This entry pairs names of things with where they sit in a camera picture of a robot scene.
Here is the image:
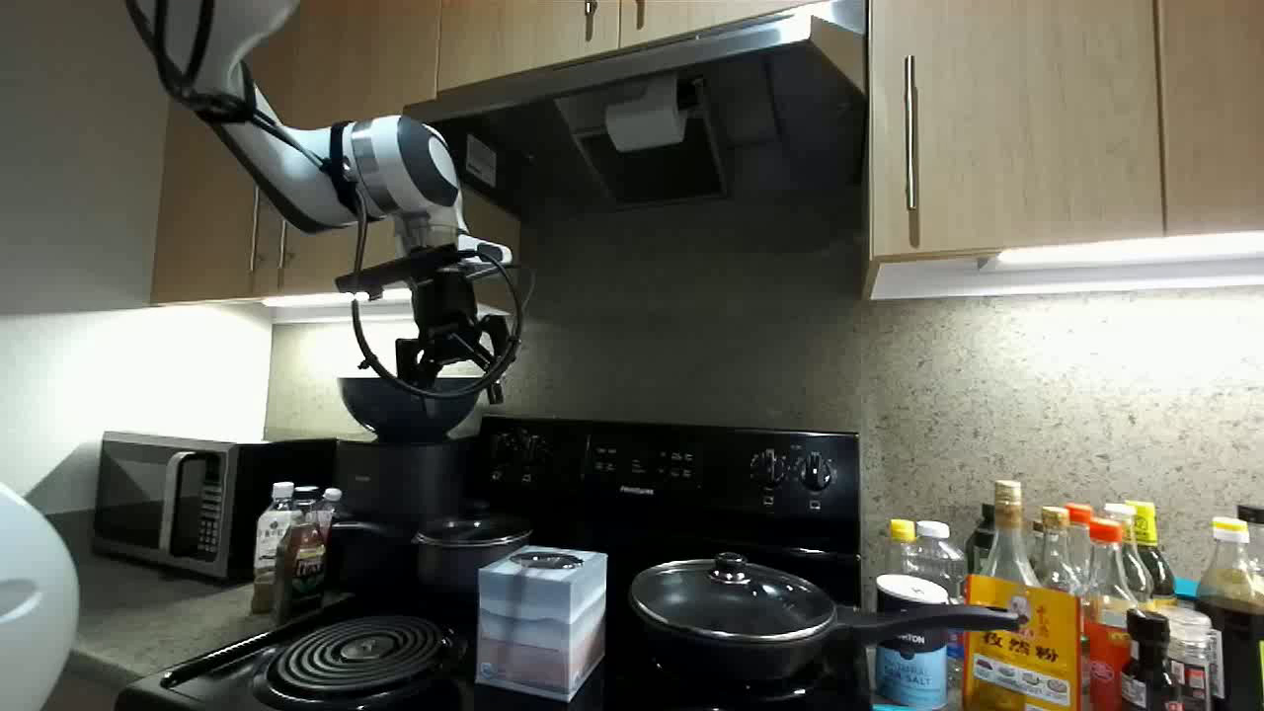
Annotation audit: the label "orange cap slim bottle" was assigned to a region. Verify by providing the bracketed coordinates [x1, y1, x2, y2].
[1064, 500, 1101, 585]

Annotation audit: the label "black cap bottle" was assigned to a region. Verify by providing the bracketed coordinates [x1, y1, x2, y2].
[1122, 606, 1176, 711]

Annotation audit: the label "steel long cabinet handle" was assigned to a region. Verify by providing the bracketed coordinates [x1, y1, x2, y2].
[899, 51, 926, 251]

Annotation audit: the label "blue can white lid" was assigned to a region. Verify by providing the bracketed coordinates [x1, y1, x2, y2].
[874, 571, 955, 711]

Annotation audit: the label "tan cap bottle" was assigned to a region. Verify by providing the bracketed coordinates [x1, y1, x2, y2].
[1032, 502, 1077, 597]

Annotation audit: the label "white label jar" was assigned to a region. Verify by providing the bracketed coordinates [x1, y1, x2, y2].
[1164, 597, 1223, 711]

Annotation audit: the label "white cap slim bottle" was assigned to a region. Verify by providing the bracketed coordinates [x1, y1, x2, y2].
[1101, 500, 1155, 606]

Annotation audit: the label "black stove knob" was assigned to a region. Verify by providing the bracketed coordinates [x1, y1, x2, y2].
[747, 442, 791, 488]
[798, 452, 843, 496]

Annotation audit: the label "yellow cap dark bottle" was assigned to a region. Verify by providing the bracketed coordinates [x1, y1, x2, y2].
[1193, 513, 1264, 711]

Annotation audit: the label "clear white cap bottle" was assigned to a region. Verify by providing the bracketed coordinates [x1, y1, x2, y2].
[910, 518, 972, 600]

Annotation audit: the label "white hood light cover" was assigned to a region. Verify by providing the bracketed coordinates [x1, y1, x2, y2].
[599, 74, 694, 159]

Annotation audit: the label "black coil burner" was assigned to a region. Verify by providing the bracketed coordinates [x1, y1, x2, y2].
[253, 613, 475, 711]

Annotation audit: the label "black frying pan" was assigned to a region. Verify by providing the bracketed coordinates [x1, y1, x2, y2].
[628, 548, 1026, 690]

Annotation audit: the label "long under-cabinet light strip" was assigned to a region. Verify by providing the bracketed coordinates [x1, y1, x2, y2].
[984, 228, 1264, 276]

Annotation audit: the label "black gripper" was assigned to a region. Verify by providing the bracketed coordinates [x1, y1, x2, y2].
[392, 270, 512, 405]

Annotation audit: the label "dark green bottle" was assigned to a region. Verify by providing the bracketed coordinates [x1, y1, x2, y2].
[965, 500, 999, 576]

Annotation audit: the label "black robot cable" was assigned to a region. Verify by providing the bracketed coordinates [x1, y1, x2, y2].
[132, 0, 529, 400]

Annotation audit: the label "wooden cabinets beside microwave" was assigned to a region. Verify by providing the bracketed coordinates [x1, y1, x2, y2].
[145, 105, 529, 309]

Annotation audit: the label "dark pot with lid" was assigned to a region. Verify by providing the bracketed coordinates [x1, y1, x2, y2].
[327, 509, 537, 600]

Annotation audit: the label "black kitchen stove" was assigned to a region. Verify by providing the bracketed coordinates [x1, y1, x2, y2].
[116, 414, 865, 711]

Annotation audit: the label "steel range hood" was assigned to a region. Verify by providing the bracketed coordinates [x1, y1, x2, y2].
[408, 0, 874, 215]

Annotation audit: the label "pale blue tissue box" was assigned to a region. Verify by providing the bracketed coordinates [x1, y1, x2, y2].
[475, 542, 611, 705]

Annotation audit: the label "wooden cabinets above hood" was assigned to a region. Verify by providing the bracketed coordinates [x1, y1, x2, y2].
[246, 0, 822, 135]

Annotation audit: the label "silver black microwave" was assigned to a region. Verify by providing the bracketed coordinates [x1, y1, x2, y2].
[92, 427, 340, 589]

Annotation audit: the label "short under-cabinet light strip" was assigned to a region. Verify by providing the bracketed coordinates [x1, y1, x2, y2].
[257, 284, 425, 315]

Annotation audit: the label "dark sauce bottle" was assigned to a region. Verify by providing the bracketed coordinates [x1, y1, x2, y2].
[273, 481, 332, 623]

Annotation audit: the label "white cap sauce bottle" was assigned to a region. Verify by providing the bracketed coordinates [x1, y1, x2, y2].
[249, 477, 299, 621]

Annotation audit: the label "wooden cabinet with long handle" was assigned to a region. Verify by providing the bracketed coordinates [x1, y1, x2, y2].
[860, 0, 1264, 309]

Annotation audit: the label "green yellow cap bottle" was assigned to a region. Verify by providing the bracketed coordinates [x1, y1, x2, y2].
[1131, 500, 1176, 600]

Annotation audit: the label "dark blue bowl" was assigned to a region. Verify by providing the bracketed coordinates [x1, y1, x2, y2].
[336, 371, 487, 448]

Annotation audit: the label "large yellow label bottle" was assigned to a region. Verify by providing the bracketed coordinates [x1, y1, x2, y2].
[959, 475, 1086, 711]

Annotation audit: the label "glass pan lid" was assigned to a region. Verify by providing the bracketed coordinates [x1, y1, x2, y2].
[628, 548, 843, 648]

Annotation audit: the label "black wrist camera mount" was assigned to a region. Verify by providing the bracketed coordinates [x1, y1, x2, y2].
[332, 232, 519, 299]

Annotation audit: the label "orange cap red label bottle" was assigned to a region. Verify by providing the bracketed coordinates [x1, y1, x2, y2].
[1077, 513, 1139, 711]

